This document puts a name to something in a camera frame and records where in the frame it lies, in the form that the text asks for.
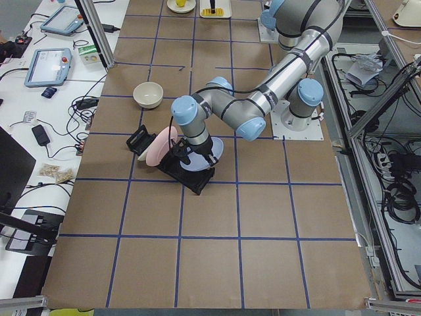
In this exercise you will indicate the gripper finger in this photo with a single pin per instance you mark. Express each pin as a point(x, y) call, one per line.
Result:
point(212, 6)

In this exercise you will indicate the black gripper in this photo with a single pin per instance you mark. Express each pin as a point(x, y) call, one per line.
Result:
point(202, 151)

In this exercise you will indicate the blue plate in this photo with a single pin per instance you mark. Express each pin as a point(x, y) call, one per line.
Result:
point(198, 162)

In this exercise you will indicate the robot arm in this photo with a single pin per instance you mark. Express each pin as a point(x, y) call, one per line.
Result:
point(314, 27)

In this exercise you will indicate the white plate under lemon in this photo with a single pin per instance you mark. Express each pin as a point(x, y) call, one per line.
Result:
point(190, 5)

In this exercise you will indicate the black plate rack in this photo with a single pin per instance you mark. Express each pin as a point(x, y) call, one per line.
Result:
point(170, 165)

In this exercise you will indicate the pink plate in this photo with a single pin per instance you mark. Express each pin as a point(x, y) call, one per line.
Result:
point(160, 146)

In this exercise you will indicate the cream plate in rack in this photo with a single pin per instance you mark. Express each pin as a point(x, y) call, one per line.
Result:
point(143, 155)

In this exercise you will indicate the white rectangular tray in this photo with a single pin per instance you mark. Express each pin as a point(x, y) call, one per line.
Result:
point(225, 4)

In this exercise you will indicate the yellow lemon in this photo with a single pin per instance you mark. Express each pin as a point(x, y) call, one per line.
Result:
point(180, 3)

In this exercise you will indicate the cream bowl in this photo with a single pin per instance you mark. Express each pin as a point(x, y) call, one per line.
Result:
point(148, 95)

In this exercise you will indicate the green white box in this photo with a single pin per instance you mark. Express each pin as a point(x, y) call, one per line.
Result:
point(88, 54)

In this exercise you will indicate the far teach pendant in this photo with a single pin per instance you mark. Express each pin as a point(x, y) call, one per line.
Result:
point(64, 21)

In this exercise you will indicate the teach pendant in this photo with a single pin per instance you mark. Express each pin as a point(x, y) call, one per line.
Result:
point(48, 67)
point(64, 21)

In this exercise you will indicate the black power adapter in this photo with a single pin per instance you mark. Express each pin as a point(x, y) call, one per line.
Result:
point(40, 135)

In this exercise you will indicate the near teach pendant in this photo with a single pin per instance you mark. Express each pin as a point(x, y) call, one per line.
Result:
point(48, 67)

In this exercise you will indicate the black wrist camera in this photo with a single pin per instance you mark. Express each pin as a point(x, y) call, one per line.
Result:
point(181, 149)

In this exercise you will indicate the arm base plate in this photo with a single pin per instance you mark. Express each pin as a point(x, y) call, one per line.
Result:
point(267, 35)
point(285, 126)

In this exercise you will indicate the aluminium frame post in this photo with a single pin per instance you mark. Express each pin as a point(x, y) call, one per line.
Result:
point(96, 31)

